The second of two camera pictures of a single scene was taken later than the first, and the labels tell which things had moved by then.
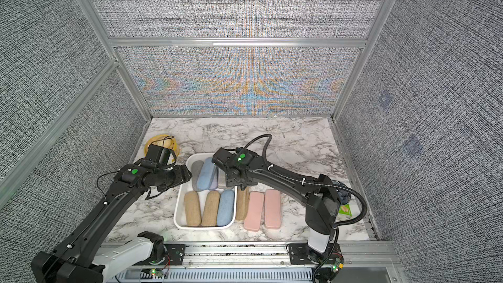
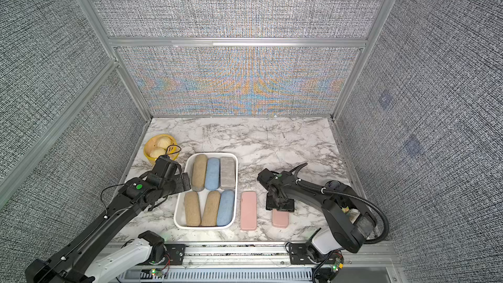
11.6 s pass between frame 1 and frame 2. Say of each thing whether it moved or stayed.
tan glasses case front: moved
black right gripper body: moved
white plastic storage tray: stayed
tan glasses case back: stayed
